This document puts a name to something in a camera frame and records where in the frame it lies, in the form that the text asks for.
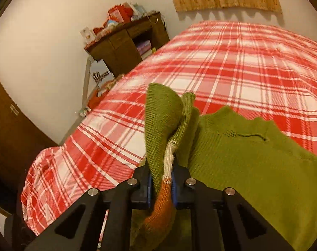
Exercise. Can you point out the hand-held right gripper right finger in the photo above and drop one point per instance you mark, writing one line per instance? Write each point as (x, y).
(175, 188)

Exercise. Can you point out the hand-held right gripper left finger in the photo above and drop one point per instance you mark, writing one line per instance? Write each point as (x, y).
(148, 188)

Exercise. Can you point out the green orange cream striped sweater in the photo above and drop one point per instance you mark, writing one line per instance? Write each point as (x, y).
(252, 162)

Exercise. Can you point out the red bag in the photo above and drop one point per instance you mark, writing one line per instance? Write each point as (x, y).
(97, 99)

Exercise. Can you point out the white printed paper bag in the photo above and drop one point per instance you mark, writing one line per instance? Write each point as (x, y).
(100, 75)

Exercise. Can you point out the dark wooden desk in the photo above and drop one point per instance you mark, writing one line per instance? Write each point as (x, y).
(116, 52)

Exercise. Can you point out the stack of books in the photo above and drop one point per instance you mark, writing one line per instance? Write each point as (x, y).
(144, 48)

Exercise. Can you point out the red white plaid bed sheet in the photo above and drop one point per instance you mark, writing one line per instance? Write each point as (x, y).
(252, 70)

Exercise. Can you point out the brown wooden door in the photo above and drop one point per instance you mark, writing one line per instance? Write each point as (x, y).
(12, 141)

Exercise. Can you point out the white card box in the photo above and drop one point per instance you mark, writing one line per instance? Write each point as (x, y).
(87, 36)

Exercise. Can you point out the red gift box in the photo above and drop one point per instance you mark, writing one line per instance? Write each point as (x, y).
(119, 13)

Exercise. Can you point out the grey metal frame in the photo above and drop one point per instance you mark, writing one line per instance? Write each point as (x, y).
(85, 83)

